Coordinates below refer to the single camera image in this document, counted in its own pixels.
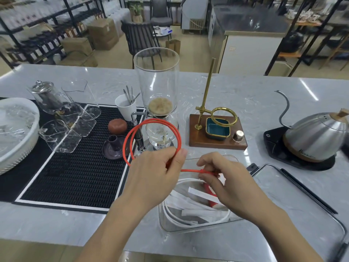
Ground person's left hand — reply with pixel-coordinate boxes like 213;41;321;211
116;146;189;216

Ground person's right hand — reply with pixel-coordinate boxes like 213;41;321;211
196;152;276;226

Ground white cable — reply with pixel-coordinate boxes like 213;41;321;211
161;178;232;230

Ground clear plastic container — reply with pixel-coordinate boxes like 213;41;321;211
157;154;246;234

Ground red cable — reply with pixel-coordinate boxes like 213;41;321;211
122;118;220;176

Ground clear container lid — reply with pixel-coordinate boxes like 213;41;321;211
246;163;349;262

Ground large cardboard box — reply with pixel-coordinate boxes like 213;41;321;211
87;17;120;51

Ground purple saucer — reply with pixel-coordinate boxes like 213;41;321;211
101;135;131;160

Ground small purple cup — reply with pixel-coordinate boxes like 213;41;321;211
107;135;119;152

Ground black kettle base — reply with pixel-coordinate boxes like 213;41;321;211
263;126;336;172

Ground wooden brass pour-over stand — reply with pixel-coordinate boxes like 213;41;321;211
188;57;249;151

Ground brown round clay lid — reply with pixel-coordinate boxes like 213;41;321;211
108;118;128;135

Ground teal square dish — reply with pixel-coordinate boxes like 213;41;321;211
205;117;231;141

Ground white ceramic cup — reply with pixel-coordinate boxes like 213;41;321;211
114;94;138;122

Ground black rubber bar mat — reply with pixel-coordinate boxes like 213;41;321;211
0;97;147;215

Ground tall clear glass pitcher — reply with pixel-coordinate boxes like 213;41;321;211
61;79;102;120

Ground steel gooseneck kettle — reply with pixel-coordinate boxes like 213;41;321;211
274;90;349;163

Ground clear glass pitcher gold trim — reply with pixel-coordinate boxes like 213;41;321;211
54;102;97;138

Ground glass siphon coffee maker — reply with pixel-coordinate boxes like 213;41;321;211
133;47;180;153

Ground glass teapot with metal lid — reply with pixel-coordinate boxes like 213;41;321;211
28;80;71;115

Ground white counter cabinet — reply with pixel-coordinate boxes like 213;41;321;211
208;5;291;77

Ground white plastic basket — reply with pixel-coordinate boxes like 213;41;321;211
0;97;41;175

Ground dark slatted chair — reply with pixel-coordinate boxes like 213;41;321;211
121;20;164;70

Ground round side table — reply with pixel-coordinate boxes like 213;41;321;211
153;25;173;39

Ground black bag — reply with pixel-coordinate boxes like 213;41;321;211
281;31;304;53

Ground potted plant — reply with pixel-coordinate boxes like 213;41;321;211
129;3;144;24

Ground grey cushioned chair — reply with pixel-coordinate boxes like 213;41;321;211
149;0;174;27

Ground row of dark labelled bottles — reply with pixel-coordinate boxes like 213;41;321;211
5;20;88;64

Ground white appliance unit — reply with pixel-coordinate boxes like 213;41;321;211
181;0;209;35

